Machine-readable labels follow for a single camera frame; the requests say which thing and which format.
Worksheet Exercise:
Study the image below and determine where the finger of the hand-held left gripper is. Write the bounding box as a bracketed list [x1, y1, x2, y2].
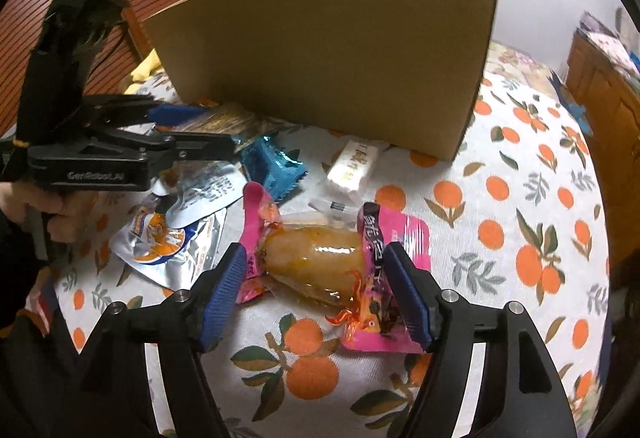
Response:
[82, 93, 213, 139]
[145, 131, 237, 169]

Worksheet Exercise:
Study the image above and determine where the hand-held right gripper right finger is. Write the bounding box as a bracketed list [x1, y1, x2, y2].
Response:
[382, 241, 583, 438]

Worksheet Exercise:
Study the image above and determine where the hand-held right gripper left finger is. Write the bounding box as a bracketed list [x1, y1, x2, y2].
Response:
[65, 242, 249, 438]

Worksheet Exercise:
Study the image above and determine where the brown snack packet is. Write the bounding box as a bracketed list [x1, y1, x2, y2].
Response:
[185, 102, 278, 151]

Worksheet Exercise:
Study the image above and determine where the blue snack packet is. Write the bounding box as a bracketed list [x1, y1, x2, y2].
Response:
[239, 134, 307, 204]

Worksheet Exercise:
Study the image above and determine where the silver orange-print snack packet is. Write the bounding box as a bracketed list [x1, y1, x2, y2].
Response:
[109, 198, 228, 291]

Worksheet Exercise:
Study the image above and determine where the pink snack packet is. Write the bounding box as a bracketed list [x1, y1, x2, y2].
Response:
[235, 181, 432, 354]

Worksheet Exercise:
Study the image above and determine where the white snack packet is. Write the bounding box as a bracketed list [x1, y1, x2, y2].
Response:
[326, 138, 391, 199]

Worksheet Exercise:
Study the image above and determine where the cardboard box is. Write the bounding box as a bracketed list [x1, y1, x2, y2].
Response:
[141, 0, 499, 163]

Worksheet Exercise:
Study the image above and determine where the person's left hand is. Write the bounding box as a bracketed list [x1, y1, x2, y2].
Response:
[0, 181, 97, 245]

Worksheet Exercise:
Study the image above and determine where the yellow plush toy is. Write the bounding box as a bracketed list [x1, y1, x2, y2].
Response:
[131, 49, 163, 82]

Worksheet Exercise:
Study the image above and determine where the orange-print bedsheet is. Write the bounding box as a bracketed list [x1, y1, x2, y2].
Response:
[25, 38, 613, 438]

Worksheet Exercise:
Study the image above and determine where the small clear packet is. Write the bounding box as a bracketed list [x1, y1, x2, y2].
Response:
[307, 198, 358, 224]

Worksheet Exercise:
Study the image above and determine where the blue cloth piece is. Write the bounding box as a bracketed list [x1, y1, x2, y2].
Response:
[547, 71, 593, 134]

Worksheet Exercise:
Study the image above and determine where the floral quilt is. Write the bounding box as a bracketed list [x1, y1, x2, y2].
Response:
[487, 41, 556, 89]

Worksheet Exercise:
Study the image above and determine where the wooden cabinet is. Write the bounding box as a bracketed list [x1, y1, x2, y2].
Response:
[565, 31, 640, 219]

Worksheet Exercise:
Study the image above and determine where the folded floral cloth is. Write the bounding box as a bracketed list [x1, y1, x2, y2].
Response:
[580, 11, 640, 69]

